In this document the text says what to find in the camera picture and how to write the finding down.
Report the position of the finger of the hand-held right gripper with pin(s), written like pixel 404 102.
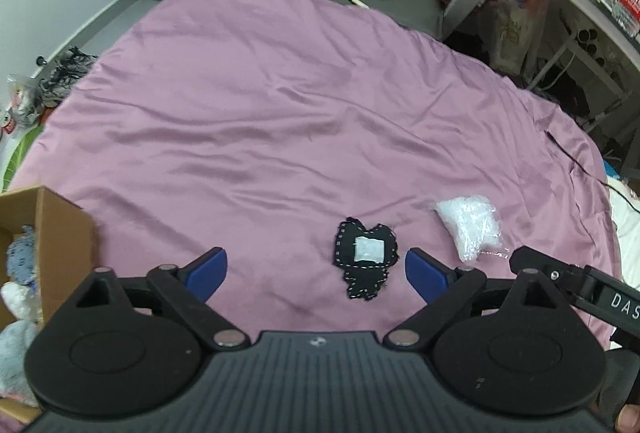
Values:
pixel 560 270

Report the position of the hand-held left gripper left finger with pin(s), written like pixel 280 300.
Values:
pixel 212 270

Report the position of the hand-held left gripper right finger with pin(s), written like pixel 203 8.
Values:
pixel 422 275

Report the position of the black stitched fabric patch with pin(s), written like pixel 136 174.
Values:
pixel 362 258

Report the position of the clear bag of white stuffing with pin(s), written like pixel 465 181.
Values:
pixel 470 228

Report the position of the brown cardboard box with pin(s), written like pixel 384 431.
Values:
pixel 65 243

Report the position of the blue patterned cloth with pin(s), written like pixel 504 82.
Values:
pixel 22 255

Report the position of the white soft bundle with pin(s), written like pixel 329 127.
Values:
pixel 16 297

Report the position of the grey pink plush toy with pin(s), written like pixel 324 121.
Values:
pixel 15 353

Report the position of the pink bed sheet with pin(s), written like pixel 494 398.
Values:
pixel 280 113

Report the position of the green cartoon floor mat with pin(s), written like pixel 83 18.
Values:
pixel 12 158

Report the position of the grey white sneaker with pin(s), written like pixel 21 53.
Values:
pixel 57 85
pixel 75 59

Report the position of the printed shopping bag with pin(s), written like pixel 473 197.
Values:
pixel 515 30

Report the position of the red label water bottle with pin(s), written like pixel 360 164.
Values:
pixel 6 127

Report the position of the clear plastic bag of clutter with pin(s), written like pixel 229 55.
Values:
pixel 22 100

